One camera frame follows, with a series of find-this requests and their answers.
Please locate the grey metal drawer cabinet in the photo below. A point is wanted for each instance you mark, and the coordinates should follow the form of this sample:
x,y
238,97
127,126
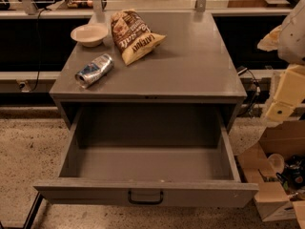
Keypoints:
x,y
191,65

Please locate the brown yellow chip bag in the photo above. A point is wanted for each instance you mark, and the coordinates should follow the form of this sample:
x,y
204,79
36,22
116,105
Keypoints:
x,y
132,36

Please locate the clear plastic cup in box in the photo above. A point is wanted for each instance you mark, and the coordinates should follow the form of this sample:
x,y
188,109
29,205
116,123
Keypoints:
x,y
277,162

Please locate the silver blue soda can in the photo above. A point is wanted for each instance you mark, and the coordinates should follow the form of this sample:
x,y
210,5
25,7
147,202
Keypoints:
x,y
95,70

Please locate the dark bottle in box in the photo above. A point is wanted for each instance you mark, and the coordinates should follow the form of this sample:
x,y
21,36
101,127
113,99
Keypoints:
x,y
293,175

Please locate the black top drawer handle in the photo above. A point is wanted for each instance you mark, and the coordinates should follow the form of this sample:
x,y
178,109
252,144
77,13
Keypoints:
x,y
145,198

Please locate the open cardboard box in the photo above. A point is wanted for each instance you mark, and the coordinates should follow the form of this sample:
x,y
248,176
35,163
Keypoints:
x,y
272,202

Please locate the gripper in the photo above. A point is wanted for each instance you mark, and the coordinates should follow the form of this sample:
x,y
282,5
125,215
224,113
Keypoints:
x,y
293,37

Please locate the white ceramic bowl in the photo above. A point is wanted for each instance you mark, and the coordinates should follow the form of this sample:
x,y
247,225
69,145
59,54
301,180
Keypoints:
x,y
90,35

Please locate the grey top drawer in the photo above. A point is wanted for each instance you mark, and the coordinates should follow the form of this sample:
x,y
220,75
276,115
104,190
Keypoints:
x,y
182,150

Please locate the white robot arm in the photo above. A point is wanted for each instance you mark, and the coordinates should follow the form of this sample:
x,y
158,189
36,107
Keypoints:
x,y
289,41

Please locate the black metal bar on floor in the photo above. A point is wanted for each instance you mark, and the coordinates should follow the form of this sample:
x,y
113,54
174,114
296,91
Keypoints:
x,y
33,211

